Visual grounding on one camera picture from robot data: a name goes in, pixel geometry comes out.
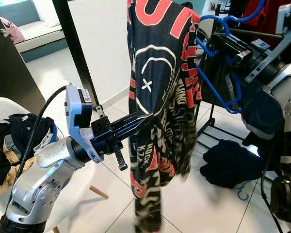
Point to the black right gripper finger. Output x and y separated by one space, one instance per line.
228 43

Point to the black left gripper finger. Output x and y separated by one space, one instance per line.
131 121
128 132

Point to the blue plastic hanger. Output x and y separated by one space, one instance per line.
240 195
214 89

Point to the black printed t-shirt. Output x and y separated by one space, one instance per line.
160 73

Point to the black metal clothes rack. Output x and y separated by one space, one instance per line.
256 33

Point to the white plastic chair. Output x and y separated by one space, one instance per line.
82 184

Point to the dark navy crumpled garment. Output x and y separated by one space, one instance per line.
230 165

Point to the dark wooden door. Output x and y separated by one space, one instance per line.
14 73

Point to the beige cloth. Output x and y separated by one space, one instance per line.
5 177

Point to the white cushioned bench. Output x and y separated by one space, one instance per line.
43 34

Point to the pink bag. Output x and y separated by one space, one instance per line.
13 31

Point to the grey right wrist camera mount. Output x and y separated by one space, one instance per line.
287 19

